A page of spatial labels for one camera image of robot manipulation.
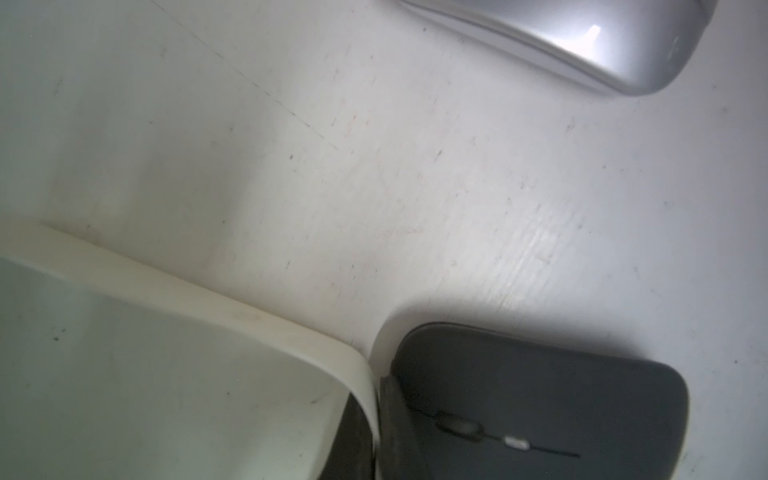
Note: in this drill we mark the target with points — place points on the silver slim mouse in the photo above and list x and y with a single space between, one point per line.
627 47

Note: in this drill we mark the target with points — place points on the black slim mouse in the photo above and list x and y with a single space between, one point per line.
475 404

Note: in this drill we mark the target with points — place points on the white storage box tray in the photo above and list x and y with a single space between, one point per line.
111 369

